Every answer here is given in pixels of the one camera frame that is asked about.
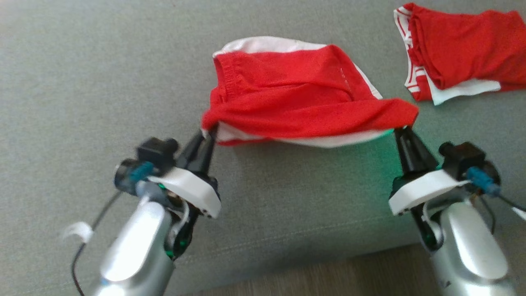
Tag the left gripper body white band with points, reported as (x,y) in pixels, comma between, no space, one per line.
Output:
(193,189)

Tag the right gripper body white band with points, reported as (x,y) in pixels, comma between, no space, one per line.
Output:
(423,189)

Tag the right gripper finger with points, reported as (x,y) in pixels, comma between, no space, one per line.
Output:
(404,158)
(421,158)

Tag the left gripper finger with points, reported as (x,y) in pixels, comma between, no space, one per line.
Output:
(192,154)
(207,154)

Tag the red white-trimmed shorts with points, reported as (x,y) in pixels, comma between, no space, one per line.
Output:
(296,94)

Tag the red basketball jersey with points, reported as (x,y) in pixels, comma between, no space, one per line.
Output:
(464,45)

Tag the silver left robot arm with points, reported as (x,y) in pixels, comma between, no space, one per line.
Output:
(135,246)

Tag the grey fabric sofa seat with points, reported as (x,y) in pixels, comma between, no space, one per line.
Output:
(123,82)

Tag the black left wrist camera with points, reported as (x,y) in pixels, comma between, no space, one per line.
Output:
(156,152)

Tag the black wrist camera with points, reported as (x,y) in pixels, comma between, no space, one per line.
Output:
(462,158)
(156,152)

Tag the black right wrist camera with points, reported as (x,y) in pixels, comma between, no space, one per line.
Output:
(462,158)

